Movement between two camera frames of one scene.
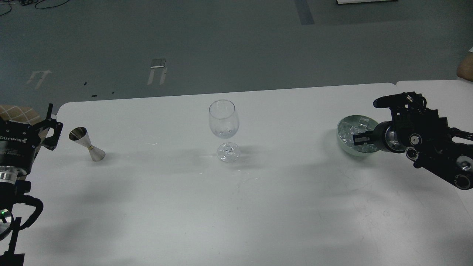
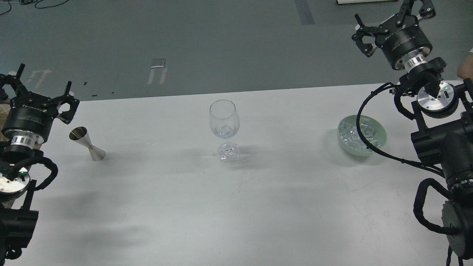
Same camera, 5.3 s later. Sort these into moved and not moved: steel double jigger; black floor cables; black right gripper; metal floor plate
Moved: black right gripper
Not moved: black floor cables; steel double jigger; metal floor plate
